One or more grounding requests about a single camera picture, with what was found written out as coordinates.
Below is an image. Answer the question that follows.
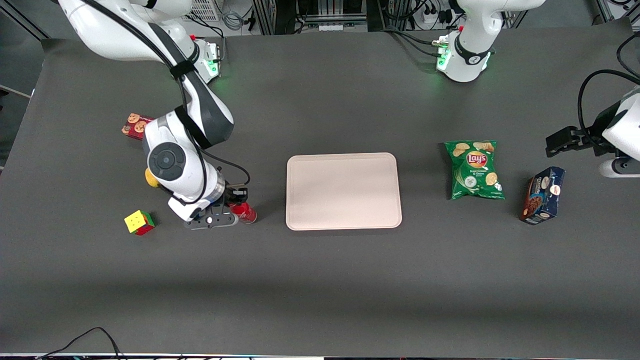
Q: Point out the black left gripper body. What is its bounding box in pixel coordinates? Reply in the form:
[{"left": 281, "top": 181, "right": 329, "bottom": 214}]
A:
[{"left": 582, "top": 104, "right": 623, "bottom": 153}]

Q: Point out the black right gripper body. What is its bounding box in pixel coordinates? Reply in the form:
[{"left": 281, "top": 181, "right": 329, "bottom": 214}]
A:
[{"left": 215, "top": 183, "right": 242, "bottom": 216}]

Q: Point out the red coke bottle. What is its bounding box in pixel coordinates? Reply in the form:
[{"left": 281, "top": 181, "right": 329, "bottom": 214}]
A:
[{"left": 230, "top": 200, "right": 258, "bottom": 224}]

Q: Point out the beige plastic tray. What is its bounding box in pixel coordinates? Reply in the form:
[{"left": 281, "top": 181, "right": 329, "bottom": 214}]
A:
[{"left": 285, "top": 152, "right": 403, "bottom": 231}]

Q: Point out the blue chocolate cookie box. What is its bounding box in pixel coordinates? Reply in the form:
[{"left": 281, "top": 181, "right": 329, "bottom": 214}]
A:
[{"left": 519, "top": 166, "right": 566, "bottom": 226}]

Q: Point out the green Lay's chips bag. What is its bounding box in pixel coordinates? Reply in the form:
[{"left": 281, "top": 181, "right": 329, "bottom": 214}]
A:
[{"left": 444, "top": 140, "right": 506, "bottom": 201}]

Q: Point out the colourful puzzle cube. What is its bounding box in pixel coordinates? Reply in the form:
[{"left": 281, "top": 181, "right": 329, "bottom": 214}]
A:
[{"left": 124, "top": 209, "right": 156, "bottom": 237}]

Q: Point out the red cookie box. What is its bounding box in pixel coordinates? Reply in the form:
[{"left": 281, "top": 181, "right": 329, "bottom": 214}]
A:
[{"left": 121, "top": 113, "right": 156, "bottom": 142}]

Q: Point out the white power strip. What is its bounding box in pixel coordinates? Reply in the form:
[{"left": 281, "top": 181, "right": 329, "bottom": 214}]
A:
[{"left": 421, "top": 9, "right": 454, "bottom": 26}]

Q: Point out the white perforated box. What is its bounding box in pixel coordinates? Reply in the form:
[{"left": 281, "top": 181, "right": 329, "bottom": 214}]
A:
[{"left": 192, "top": 0, "right": 222, "bottom": 22}]

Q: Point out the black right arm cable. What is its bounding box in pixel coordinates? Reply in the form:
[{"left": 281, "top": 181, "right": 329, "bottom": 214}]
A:
[{"left": 80, "top": 0, "right": 251, "bottom": 201}]

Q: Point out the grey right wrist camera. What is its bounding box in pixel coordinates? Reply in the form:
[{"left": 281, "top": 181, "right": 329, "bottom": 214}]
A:
[{"left": 182, "top": 210, "right": 239, "bottom": 230}]

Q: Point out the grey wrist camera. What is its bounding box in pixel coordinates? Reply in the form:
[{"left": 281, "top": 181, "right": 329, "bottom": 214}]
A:
[
  {"left": 182, "top": 210, "right": 239, "bottom": 230},
  {"left": 599, "top": 156, "right": 640, "bottom": 179}
]

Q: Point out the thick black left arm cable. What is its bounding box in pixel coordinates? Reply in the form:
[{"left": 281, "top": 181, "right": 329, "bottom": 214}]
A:
[{"left": 577, "top": 69, "right": 640, "bottom": 147}]

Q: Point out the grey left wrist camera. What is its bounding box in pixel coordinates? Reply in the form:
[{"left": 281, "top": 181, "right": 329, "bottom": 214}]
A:
[{"left": 599, "top": 156, "right": 640, "bottom": 179}]

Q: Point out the thin black looped cable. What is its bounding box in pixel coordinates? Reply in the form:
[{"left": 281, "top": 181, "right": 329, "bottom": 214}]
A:
[{"left": 616, "top": 31, "right": 640, "bottom": 79}]

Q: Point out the aluminium profile frame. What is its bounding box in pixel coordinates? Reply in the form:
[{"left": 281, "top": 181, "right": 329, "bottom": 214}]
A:
[{"left": 595, "top": 0, "right": 640, "bottom": 24}]

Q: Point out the black right base cable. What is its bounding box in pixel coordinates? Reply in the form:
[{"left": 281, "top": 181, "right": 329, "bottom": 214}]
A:
[{"left": 197, "top": 20, "right": 227, "bottom": 78}]

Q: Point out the black base cable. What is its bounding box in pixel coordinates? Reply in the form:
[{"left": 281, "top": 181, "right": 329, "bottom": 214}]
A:
[
  {"left": 382, "top": 27, "right": 449, "bottom": 57},
  {"left": 197, "top": 20, "right": 227, "bottom": 78}
]

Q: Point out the grey coiled cable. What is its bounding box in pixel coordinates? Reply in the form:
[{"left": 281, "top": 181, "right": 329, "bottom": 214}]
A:
[{"left": 220, "top": 7, "right": 252, "bottom": 32}]

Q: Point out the black left base cable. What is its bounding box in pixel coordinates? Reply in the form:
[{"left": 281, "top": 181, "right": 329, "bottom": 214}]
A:
[{"left": 382, "top": 27, "right": 449, "bottom": 57}]

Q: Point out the black cable at table edge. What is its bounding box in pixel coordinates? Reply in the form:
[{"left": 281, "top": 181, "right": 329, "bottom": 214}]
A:
[{"left": 35, "top": 327, "right": 124, "bottom": 360}]

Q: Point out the black metal rack frame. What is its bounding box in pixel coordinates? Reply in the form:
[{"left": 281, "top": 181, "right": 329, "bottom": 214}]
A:
[{"left": 252, "top": 0, "right": 369, "bottom": 36}]

